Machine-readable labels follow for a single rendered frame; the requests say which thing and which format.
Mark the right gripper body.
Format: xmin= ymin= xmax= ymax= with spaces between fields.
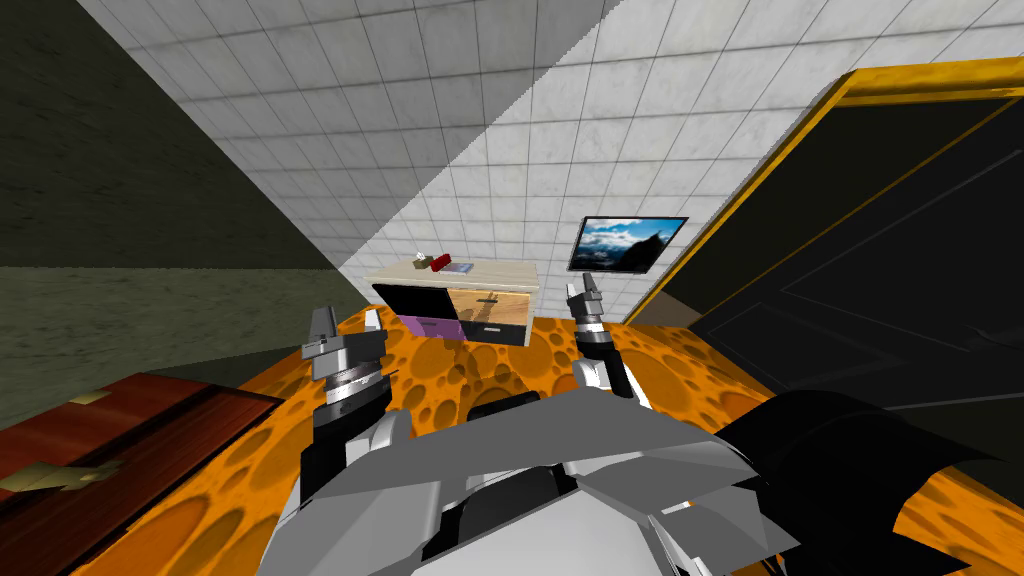
xmin=567 ymin=292 xmax=606 ymax=323

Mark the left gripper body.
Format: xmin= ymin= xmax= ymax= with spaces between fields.
xmin=301 ymin=328 xmax=390 ymax=382

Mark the framed mountain picture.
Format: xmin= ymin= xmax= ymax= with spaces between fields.
xmin=566 ymin=215 xmax=691 ymax=276

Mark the beige cabinet with drawers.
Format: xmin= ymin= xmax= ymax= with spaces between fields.
xmin=363 ymin=251 xmax=542 ymax=349

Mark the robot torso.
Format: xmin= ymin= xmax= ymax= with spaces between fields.
xmin=255 ymin=389 xmax=803 ymax=576

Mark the reddish brown wooden cabinet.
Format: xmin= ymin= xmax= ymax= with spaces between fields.
xmin=0 ymin=371 xmax=286 ymax=576

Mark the black door leaf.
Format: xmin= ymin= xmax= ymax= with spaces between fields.
xmin=662 ymin=78 xmax=1024 ymax=513

